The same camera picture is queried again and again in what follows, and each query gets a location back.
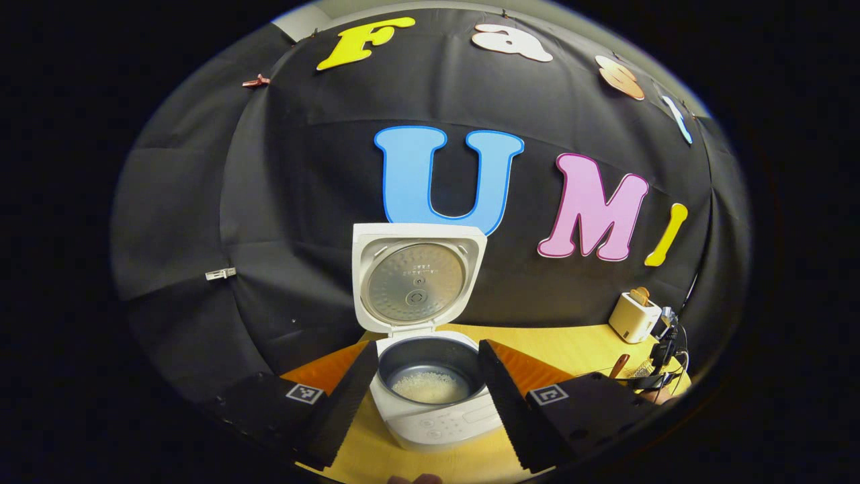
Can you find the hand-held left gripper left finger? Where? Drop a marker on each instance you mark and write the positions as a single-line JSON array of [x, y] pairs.
[[342, 410]]

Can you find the toast slice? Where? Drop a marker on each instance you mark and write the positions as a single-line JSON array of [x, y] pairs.
[[639, 296]]

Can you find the red cloth clip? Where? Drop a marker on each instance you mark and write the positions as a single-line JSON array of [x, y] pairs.
[[255, 81]]

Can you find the brown wooden spoon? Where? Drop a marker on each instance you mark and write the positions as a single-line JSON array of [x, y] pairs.
[[619, 366]]

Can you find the white cloth clip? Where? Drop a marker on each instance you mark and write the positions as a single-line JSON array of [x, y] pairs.
[[220, 273]]

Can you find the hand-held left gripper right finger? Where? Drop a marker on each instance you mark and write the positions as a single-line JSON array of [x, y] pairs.
[[507, 403]]

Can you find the black backdrop cloth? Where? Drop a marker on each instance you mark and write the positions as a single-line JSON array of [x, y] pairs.
[[302, 202]]

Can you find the white rice cooker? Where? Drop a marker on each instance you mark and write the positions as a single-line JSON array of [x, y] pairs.
[[416, 282]]

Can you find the white toaster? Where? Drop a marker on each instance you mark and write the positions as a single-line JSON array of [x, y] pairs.
[[631, 319]]

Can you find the white rice layer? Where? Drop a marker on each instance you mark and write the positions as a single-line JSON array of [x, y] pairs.
[[430, 388]]

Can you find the clear chopstick holder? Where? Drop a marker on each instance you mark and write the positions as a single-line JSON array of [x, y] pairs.
[[641, 370]]

